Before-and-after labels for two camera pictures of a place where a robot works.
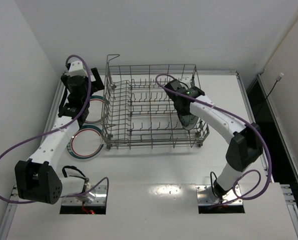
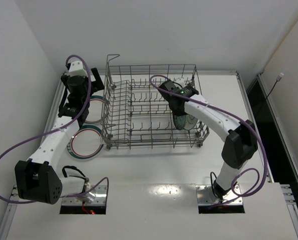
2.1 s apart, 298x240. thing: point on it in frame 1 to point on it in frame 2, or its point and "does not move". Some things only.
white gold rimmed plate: (194, 119) does not move
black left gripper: (70, 110) does not move
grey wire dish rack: (138, 112) does not move
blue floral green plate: (187, 119) to (179, 121)
